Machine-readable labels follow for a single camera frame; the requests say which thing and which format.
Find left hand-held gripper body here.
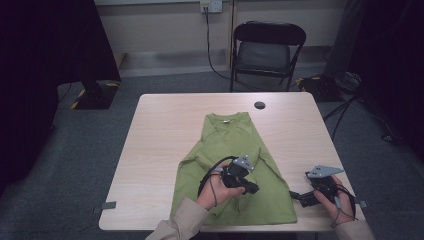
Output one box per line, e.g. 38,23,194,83
220,154,256,188

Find black striped stand base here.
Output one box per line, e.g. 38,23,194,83
70,79,122,111
297,75,344,103

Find black curtain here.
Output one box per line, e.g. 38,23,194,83
346,0,424,161
0,0,122,198

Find black stand legs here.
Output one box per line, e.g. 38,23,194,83
322,94,363,141

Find person's left hand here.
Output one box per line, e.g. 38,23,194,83
195,163,246,211

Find right hand-held gripper cable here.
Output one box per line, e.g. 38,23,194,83
331,184,358,229

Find white wall socket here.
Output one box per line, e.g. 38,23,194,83
199,0,223,14

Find green long-sleeved shirt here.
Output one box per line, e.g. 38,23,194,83
169,112,298,226

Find grey curtain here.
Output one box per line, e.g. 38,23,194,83
322,0,366,80

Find person's right hand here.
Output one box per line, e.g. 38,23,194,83
313,175,356,228

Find black folding chair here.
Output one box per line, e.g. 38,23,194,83
229,20,308,93

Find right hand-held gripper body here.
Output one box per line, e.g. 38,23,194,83
305,164,345,203

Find coiled floor cables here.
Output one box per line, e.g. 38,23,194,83
341,71,363,95

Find black wall socket cable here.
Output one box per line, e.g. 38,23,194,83
203,6,254,93

